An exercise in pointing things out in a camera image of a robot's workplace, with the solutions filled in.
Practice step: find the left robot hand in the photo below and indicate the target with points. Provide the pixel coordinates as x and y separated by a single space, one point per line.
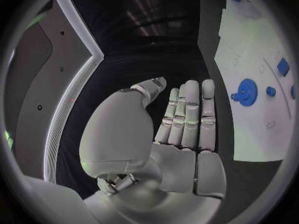
186 171

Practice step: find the white task board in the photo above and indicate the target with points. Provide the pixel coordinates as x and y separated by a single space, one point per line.
252 134

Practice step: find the blue block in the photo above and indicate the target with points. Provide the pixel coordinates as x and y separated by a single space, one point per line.
283 67

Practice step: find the blue gear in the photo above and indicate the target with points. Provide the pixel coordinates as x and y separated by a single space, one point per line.
248 93

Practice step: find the blue peg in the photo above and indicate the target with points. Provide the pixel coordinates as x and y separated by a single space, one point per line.
271 91

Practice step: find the blue plug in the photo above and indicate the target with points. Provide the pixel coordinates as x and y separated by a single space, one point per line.
293 91

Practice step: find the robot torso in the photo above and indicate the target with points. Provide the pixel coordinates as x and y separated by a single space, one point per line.
35 97

